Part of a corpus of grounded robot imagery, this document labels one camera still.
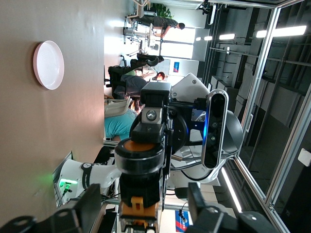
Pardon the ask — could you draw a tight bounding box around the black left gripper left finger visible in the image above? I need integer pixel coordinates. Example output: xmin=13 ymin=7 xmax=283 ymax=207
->
xmin=0 ymin=183 xmax=102 ymax=233

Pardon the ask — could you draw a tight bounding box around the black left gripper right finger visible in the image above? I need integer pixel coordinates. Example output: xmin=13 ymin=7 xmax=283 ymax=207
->
xmin=187 ymin=182 xmax=279 ymax=233

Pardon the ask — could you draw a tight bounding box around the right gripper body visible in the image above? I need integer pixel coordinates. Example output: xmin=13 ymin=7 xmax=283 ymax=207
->
xmin=167 ymin=72 xmax=209 ymax=152

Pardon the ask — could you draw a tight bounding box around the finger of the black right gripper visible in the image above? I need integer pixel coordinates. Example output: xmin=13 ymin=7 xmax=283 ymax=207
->
xmin=130 ymin=121 xmax=167 ymax=144
xmin=140 ymin=82 xmax=173 ymax=109

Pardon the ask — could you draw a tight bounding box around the seated person in dark clothes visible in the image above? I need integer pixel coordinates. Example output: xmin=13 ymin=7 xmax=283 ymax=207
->
xmin=120 ymin=71 xmax=166 ymax=98

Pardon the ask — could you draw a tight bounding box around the blue printed sign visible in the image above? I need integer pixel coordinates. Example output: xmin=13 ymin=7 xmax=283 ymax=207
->
xmin=174 ymin=210 xmax=190 ymax=233

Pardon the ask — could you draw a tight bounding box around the person in teal shirt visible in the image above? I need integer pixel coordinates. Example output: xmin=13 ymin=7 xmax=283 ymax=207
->
xmin=104 ymin=109 xmax=138 ymax=141

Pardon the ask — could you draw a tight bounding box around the white LED light strip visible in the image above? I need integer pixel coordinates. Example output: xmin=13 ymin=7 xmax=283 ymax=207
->
xmin=221 ymin=167 xmax=243 ymax=214

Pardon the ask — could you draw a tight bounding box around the white plastic chair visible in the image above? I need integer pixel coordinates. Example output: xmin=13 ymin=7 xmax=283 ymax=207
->
xmin=104 ymin=97 xmax=133 ymax=118

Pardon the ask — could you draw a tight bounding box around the black office chair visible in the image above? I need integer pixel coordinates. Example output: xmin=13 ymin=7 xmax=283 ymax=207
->
xmin=106 ymin=65 xmax=133 ymax=89

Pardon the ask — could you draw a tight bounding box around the person in striped shirt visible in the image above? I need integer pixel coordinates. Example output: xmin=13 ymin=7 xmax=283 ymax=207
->
xmin=153 ymin=16 xmax=186 ymax=38

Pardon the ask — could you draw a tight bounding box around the green potted plant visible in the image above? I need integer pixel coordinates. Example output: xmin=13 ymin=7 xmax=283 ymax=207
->
xmin=145 ymin=2 xmax=173 ymax=19

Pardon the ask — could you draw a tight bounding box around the pale pink round plate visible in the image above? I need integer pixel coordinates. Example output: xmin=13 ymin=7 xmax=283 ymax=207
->
xmin=33 ymin=40 xmax=65 ymax=90

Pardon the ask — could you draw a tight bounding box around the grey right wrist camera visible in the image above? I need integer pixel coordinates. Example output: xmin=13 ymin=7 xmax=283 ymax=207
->
xmin=201 ymin=88 xmax=229 ymax=169

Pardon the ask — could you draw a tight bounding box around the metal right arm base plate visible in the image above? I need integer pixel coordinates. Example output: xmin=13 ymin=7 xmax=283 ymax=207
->
xmin=52 ymin=150 xmax=73 ymax=209

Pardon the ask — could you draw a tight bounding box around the aluminium frame profile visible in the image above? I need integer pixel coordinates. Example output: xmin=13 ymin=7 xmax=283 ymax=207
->
xmin=234 ymin=7 xmax=280 ymax=156
xmin=264 ymin=92 xmax=311 ymax=207

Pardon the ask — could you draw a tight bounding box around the white square wall plate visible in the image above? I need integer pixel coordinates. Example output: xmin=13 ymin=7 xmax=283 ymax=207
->
xmin=297 ymin=148 xmax=311 ymax=167

